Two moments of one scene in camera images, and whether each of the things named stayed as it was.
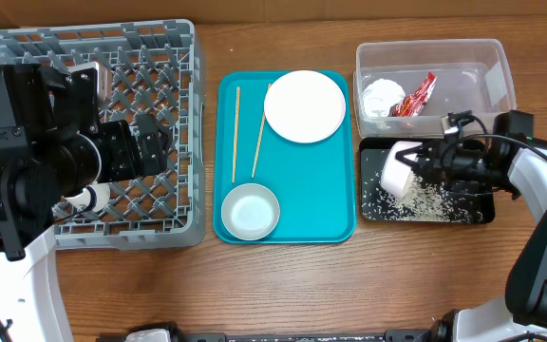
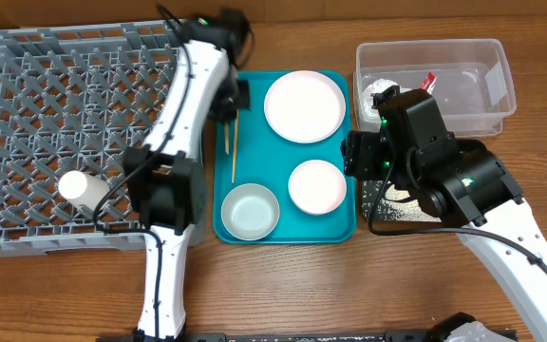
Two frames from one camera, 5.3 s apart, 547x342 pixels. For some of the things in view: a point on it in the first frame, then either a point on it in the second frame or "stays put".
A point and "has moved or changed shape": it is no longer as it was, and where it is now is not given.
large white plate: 304,106 stays put
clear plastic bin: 405,87 stays put
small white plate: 395,172 has moved or changed shape
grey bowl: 250,212 stays put
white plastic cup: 93,198 stays put
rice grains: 424,200 stays put
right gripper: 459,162 -> 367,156
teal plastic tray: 313,182 stays put
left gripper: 116,138 -> 243,102
